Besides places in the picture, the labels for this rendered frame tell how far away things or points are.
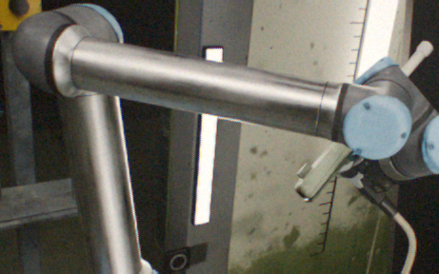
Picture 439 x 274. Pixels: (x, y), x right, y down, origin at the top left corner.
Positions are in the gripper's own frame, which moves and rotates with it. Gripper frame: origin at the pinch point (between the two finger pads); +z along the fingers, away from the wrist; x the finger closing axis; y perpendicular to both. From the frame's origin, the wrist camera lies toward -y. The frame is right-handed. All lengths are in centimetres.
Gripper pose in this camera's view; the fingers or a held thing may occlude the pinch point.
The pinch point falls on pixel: (344, 163)
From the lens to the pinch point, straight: 126.6
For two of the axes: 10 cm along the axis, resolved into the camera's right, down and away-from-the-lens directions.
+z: -3.4, 1.4, 9.3
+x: 6.1, -7.2, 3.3
